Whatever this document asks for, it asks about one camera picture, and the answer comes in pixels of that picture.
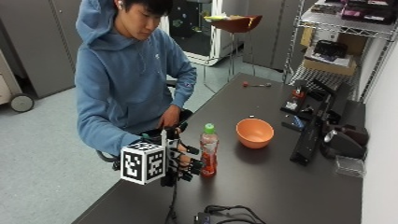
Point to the red drink bottle green cap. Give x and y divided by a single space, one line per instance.
208 152

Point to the white cube with black markers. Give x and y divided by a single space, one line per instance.
143 163

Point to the black power adapter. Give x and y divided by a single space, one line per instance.
203 218

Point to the orange bowl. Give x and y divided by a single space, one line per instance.
255 133

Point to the the person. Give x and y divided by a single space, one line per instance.
121 81

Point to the white glass-door cabinet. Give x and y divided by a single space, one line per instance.
195 29

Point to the black tray with red parts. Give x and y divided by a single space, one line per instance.
295 101

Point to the orange bar stool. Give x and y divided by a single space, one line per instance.
238 24

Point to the black round device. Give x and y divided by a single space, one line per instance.
344 143

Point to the clear plastic box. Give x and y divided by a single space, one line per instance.
351 166

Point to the grey tall cabinet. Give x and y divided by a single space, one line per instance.
270 34

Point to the white cart with wheel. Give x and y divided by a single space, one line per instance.
13 90

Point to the white earbud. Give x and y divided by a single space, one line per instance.
121 3

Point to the flat cardboard box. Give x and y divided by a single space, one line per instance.
330 66

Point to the black pouch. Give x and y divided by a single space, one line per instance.
331 49

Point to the dark boxes on shelf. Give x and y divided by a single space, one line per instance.
359 9

